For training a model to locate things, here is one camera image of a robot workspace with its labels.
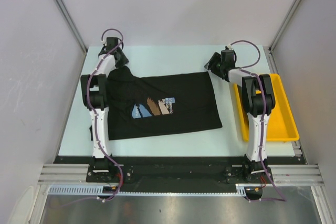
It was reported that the black printed t-shirt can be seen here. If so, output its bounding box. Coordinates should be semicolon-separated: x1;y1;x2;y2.
107;66;222;141

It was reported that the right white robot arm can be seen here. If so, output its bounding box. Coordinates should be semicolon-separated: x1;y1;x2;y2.
204;48;276;183

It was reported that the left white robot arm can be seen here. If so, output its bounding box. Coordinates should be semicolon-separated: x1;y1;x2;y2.
80;37;129;183

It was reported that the yellow plastic tray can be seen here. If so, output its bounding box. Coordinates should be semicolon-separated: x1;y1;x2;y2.
233;73;300;142

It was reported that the left aluminium frame post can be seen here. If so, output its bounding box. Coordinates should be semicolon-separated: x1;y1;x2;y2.
53;0;88;54

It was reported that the aluminium frame post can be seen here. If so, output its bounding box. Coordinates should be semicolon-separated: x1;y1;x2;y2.
53;0;88;54
268;0;303;53

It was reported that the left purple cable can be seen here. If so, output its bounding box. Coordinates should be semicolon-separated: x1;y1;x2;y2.
88;28;125;204

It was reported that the right aluminium frame post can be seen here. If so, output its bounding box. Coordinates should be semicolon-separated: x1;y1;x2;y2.
268;0;303;53

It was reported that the grey cable duct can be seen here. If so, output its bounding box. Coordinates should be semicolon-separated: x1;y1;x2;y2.
48;184;262;197

